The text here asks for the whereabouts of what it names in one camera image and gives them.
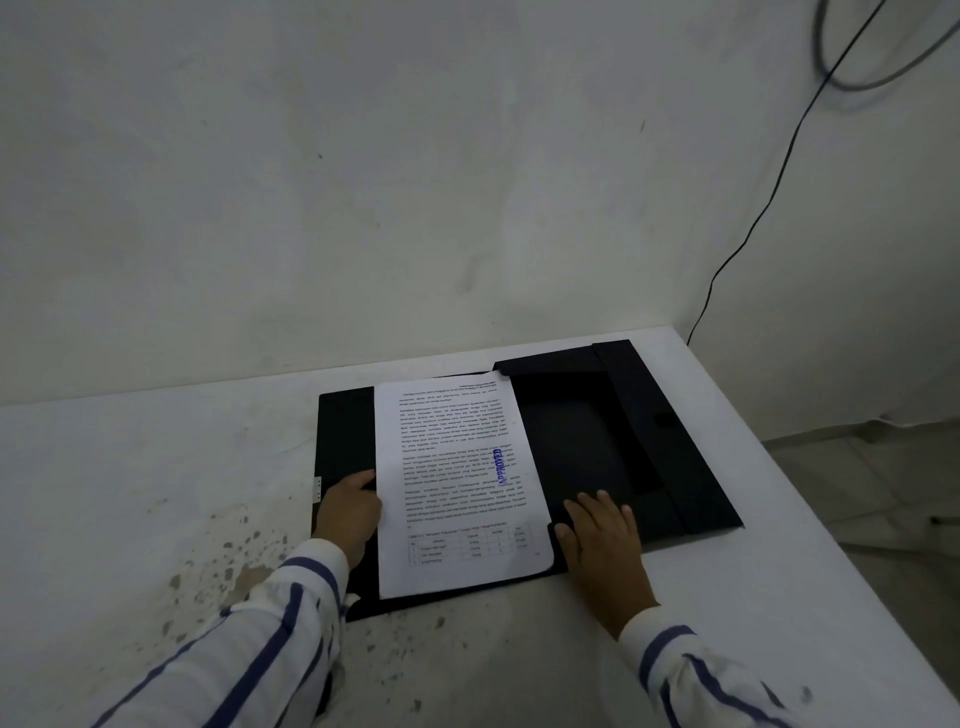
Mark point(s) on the person's right forearm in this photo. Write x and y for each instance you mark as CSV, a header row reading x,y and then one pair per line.
x,y
697,675

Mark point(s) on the white printed paper sheet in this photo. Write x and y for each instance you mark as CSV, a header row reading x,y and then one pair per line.
x,y
457,480

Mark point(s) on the person's right hand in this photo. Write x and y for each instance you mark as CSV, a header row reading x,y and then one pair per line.
x,y
607,559

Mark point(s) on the person's right little finger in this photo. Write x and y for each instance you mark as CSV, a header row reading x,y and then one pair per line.
x,y
628,519

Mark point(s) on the person's right thumb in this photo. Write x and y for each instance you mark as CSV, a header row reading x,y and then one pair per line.
x,y
564,541

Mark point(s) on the person's left thumb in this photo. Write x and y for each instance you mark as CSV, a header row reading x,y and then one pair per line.
x,y
364,480

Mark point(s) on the person's left forearm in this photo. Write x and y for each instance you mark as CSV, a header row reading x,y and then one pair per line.
x,y
262,637

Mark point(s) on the person's left hand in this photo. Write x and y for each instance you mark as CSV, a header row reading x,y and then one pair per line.
x,y
349,517

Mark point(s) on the person's right middle finger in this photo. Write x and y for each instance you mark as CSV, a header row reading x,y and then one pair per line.
x,y
592,508

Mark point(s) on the black document folder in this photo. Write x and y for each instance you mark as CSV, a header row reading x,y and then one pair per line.
x,y
600,435

